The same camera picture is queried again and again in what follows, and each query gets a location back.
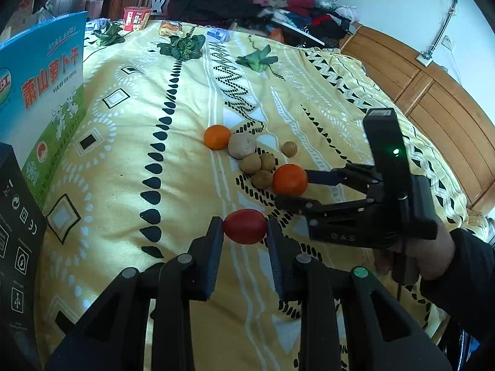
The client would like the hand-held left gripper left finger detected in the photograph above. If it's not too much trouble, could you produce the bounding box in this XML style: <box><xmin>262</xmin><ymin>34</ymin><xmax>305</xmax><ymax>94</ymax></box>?
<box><xmin>46</xmin><ymin>216</ymin><xmax>225</xmax><ymax>371</ymax></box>

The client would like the orange snack packet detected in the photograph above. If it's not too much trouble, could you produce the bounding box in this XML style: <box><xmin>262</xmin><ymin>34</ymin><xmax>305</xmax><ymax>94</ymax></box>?
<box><xmin>159</xmin><ymin>20</ymin><xmax>183</xmax><ymax>36</ymax></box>

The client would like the grey wall cable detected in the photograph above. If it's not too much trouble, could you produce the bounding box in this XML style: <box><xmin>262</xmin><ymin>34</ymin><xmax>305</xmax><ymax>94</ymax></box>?
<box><xmin>425</xmin><ymin>0</ymin><xmax>462</xmax><ymax>53</ymax></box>

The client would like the large orange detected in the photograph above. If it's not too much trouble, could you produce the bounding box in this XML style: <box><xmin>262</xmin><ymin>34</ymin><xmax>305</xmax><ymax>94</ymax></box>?
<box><xmin>273</xmin><ymin>164</ymin><xmax>309</xmax><ymax>196</ymax></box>

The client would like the person's right forearm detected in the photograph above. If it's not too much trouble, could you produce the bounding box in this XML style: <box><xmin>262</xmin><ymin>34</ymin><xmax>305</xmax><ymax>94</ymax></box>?
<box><xmin>420</xmin><ymin>227</ymin><xmax>495</xmax><ymax>360</ymax></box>

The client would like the green leafy vegetable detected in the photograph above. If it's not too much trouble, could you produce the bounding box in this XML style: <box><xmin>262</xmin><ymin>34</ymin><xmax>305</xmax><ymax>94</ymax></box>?
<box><xmin>93</xmin><ymin>21</ymin><xmax>126</xmax><ymax>47</ymax></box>
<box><xmin>236</xmin><ymin>45</ymin><xmax>279</xmax><ymax>72</ymax></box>
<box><xmin>157</xmin><ymin>33</ymin><xmax>206</xmax><ymax>62</ymax></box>

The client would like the blue and white packet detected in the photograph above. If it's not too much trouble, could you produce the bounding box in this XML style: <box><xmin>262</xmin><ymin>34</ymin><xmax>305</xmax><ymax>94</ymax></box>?
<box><xmin>207</xmin><ymin>27</ymin><xmax>233</xmax><ymax>43</ymax></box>

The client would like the small orange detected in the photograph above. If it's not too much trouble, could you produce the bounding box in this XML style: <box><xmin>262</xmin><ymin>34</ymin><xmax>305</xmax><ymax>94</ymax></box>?
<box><xmin>204</xmin><ymin>125</ymin><xmax>232</xmax><ymax>150</ymax></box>

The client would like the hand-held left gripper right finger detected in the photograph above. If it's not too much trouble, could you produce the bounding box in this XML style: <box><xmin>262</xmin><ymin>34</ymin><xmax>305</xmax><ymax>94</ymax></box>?
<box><xmin>267</xmin><ymin>217</ymin><xmax>453</xmax><ymax>371</ymax></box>

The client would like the person's right hand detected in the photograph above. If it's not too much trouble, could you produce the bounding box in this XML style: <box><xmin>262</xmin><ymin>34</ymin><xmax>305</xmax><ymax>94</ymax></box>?
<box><xmin>373</xmin><ymin>220</ymin><xmax>456</xmax><ymax>284</ymax></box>

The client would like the blue and green cardboard box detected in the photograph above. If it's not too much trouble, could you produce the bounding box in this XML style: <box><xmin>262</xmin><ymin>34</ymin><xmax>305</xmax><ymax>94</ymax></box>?
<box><xmin>0</xmin><ymin>11</ymin><xmax>88</xmax><ymax>210</ymax></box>

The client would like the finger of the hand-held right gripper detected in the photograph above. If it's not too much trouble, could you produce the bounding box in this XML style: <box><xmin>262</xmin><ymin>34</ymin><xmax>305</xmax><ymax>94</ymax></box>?
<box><xmin>303</xmin><ymin>163</ymin><xmax>383</xmax><ymax>198</ymax></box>
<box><xmin>274</xmin><ymin>195</ymin><xmax>372</xmax><ymax>225</ymax></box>

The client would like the pale round tuber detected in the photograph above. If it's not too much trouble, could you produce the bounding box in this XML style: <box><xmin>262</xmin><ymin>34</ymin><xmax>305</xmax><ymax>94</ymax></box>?
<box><xmin>227</xmin><ymin>132</ymin><xmax>257</xmax><ymax>159</ymax></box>

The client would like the wooden headboard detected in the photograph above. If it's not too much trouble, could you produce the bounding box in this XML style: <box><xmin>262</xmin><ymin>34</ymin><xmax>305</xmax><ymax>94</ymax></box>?
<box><xmin>338</xmin><ymin>23</ymin><xmax>495</xmax><ymax>211</ymax></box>

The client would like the red instant noodle cup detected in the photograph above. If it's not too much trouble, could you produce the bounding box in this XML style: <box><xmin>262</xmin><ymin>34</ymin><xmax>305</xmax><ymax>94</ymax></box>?
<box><xmin>124</xmin><ymin>6</ymin><xmax>151</xmax><ymax>32</ymax></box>

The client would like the black cardboard box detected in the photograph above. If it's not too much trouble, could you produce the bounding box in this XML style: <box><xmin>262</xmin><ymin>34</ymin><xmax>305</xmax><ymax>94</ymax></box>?
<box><xmin>0</xmin><ymin>143</ymin><xmax>48</xmax><ymax>371</ymax></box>

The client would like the red tomato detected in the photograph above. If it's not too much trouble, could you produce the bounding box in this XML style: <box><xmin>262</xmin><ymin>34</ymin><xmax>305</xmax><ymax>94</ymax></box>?
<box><xmin>223</xmin><ymin>209</ymin><xmax>268</xmax><ymax>245</ymax></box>

